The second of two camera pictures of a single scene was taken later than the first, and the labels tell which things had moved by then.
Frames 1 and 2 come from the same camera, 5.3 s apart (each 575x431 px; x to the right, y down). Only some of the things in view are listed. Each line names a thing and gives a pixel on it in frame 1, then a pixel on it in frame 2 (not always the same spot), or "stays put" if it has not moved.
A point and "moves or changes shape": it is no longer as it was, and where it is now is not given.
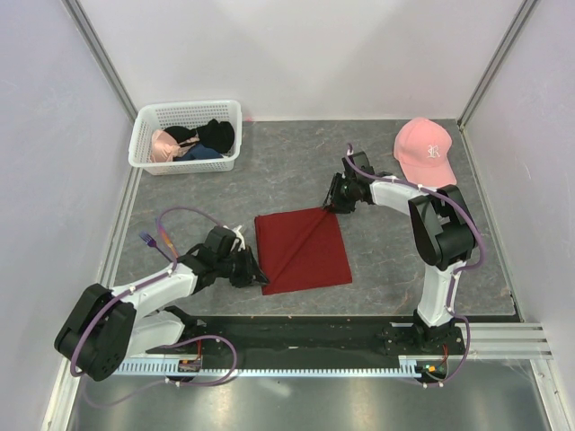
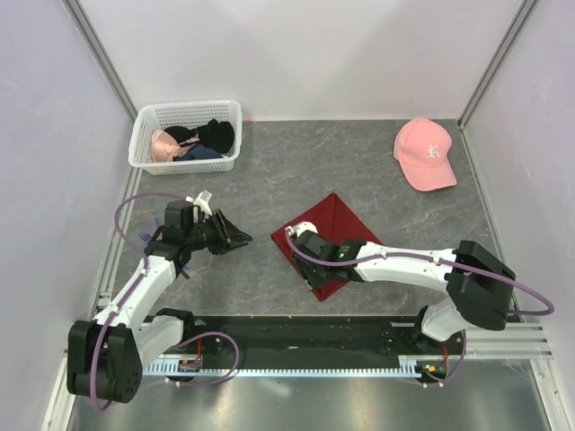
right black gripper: (333, 199) to (312, 280)
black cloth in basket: (215, 134) stays put
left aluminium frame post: (101, 59) stays put
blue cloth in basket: (198, 152) stays put
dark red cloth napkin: (301, 250) moves or changes shape
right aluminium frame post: (518, 21) stays put
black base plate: (316, 337) stays put
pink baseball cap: (422, 147) stays put
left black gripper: (252, 274) to (236, 238)
